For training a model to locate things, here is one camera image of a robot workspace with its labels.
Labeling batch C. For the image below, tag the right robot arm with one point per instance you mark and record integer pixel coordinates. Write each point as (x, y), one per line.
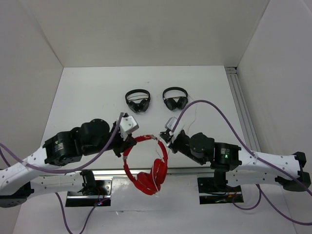
(234, 165)

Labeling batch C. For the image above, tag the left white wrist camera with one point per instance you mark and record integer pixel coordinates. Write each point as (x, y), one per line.
(127, 126)

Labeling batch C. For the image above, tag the black headphones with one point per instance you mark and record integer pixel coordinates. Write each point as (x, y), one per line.
(178, 102)
(138, 100)

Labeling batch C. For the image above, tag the red over-ear headphones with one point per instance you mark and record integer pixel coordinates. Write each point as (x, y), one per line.
(148, 183)

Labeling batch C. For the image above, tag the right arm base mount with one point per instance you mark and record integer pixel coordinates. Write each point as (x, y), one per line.
(210, 194)

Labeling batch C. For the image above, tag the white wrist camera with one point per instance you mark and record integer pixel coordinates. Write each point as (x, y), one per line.
(127, 126)
(173, 129)

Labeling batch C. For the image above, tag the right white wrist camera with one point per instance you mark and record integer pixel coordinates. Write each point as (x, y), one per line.
(173, 129)

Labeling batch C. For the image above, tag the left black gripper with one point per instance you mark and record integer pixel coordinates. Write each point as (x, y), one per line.
(123, 144)

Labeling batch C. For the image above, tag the aluminium side rail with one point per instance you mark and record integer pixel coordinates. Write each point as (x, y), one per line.
(242, 109)

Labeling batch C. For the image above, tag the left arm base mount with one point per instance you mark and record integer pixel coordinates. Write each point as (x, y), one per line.
(100, 195)

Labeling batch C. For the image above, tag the aluminium table edge rail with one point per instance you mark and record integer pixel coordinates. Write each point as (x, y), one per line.
(198, 171)

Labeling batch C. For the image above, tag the black headphones right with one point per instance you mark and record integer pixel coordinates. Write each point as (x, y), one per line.
(178, 102)

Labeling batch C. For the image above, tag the black headphones left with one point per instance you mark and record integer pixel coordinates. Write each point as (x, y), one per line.
(138, 100)

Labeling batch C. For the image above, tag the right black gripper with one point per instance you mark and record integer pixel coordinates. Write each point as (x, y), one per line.
(166, 138)

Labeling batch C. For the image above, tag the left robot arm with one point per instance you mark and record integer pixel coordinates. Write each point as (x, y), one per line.
(42, 172)

